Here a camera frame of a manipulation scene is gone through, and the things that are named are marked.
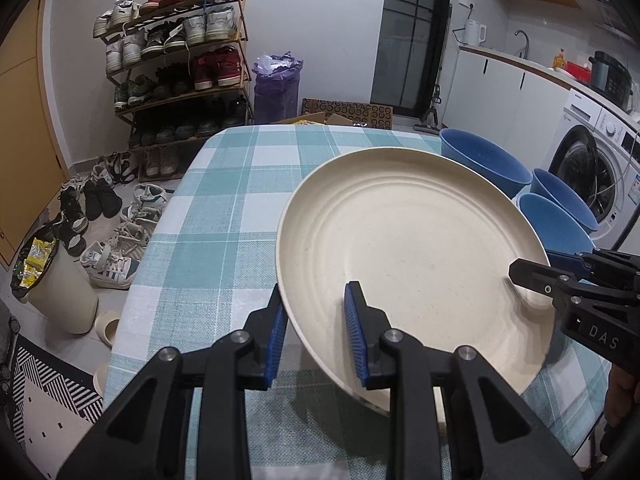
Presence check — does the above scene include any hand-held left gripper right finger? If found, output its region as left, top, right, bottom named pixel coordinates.
left=344, top=280, right=583, bottom=480

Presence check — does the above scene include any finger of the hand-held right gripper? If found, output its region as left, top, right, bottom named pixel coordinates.
left=545, top=250, right=601, bottom=273
left=508, top=258, right=576, bottom=306

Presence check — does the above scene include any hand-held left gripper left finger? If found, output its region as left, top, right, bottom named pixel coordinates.
left=57, top=284, right=291, bottom=480

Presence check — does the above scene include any light blue bowl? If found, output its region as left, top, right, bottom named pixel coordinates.
left=516, top=192, right=596, bottom=261

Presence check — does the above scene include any dark blue bowl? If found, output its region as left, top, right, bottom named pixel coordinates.
left=530, top=168, right=599, bottom=233
left=440, top=128, right=532, bottom=200

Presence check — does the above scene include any cream round plate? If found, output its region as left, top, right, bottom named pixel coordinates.
left=275, top=147, right=558, bottom=415

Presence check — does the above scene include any person's right hand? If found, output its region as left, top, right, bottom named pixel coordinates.
left=602, top=366, right=640, bottom=426

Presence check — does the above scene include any white washing machine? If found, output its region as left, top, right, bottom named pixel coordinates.
left=547, top=87, right=640, bottom=248

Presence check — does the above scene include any small cream pot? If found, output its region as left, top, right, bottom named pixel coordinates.
left=94, top=310, right=122, bottom=348

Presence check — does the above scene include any scattered pile of shoes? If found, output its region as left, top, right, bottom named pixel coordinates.
left=57, top=152, right=168, bottom=291

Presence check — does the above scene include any white kitchen cabinet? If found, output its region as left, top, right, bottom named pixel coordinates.
left=442, top=42, right=576, bottom=171

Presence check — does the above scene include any black pressure cooker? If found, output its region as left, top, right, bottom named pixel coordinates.
left=589, top=51, right=633, bottom=111

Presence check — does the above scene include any grey stick vacuum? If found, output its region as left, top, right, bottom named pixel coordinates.
left=415, top=82, right=442, bottom=133

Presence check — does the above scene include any cream trash bin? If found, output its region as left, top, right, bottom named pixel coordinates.
left=11, top=232, right=99, bottom=335

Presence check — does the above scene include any cardboard box with yellow packets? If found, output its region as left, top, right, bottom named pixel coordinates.
left=285, top=112, right=361, bottom=128

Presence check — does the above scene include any black and white striped rug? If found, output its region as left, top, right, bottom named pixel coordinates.
left=10, top=345, right=104, bottom=448

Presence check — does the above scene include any purple plastic bag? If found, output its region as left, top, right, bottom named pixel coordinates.
left=252, top=51, right=303, bottom=125

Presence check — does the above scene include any black-framed glass door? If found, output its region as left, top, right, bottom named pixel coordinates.
left=370, top=0, right=453, bottom=118

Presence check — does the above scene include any wooden shoe rack with shoes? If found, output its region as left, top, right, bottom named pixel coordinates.
left=92, top=0, right=251, bottom=178

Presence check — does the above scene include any yellow wooden door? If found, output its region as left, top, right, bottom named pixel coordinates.
left=0, top=0, right=68, bottom=266

